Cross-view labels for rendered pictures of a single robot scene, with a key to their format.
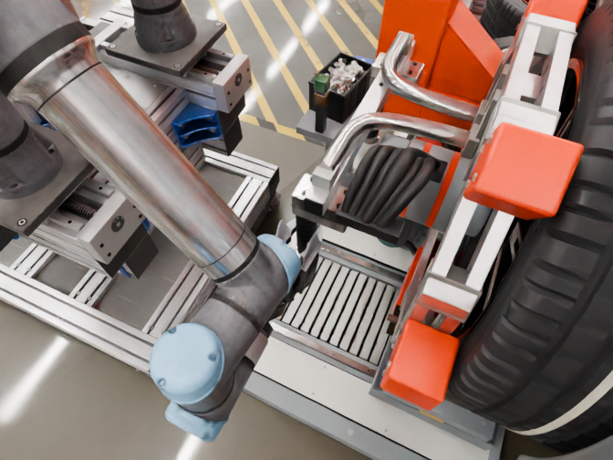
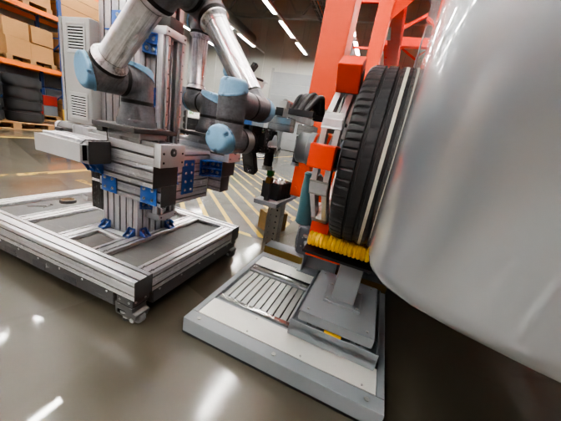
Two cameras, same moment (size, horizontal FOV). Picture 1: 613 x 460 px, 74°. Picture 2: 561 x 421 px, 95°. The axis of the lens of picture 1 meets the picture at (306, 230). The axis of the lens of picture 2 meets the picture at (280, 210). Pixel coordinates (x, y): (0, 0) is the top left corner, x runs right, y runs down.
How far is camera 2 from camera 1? 82 cm
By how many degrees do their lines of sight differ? 41
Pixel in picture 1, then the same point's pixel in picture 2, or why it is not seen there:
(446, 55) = not seen: hidden behind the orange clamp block
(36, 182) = (146, 123)
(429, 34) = not seen: hidden behind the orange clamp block
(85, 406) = (56, 333)
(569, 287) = (372, 88)
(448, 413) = (343, 325)
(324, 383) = (255, 327)
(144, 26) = (202, 122)
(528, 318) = (361, 100)
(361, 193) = (299, 102)
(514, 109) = not seen: hidden behind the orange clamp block
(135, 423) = (95, 347)
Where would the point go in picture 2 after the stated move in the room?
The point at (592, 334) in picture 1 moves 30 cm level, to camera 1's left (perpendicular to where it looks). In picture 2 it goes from (383, 100) to (278, 78)
